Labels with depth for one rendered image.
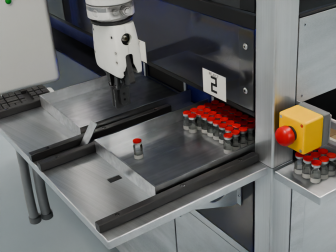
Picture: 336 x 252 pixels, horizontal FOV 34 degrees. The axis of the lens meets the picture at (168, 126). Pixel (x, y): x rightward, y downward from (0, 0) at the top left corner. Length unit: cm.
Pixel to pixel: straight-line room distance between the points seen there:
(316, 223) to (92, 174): 58
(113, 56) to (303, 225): 68
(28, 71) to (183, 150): 81
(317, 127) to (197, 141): 33
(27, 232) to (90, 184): 142
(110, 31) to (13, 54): 97
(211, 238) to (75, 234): 108
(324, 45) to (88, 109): 68
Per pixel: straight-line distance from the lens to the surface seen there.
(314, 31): 117
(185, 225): 165
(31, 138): 144
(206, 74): 129
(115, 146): 133
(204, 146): 130
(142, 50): 152
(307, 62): 118
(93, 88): 166
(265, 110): 117
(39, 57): 194
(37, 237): 256
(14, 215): 274
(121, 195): 116
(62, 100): 162
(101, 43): 101
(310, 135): 111
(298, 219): 137
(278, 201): 128
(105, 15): 96
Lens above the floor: 153
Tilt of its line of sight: 27 degrees down
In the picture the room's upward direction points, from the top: 4 degrees counter-clockwise
